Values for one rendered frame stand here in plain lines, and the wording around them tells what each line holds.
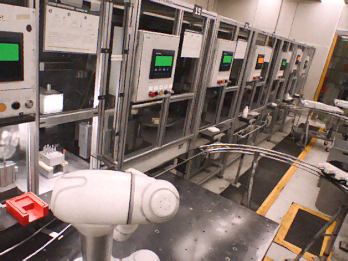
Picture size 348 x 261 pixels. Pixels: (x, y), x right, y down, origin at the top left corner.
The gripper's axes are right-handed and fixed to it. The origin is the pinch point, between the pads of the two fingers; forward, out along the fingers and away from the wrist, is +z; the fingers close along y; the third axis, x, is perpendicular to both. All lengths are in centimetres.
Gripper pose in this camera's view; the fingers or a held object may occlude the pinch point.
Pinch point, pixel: (96, 163)
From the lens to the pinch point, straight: 151.7
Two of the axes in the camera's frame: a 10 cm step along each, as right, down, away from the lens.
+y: 1.5, -9.3, -3.3
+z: -8.1, -3.1, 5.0
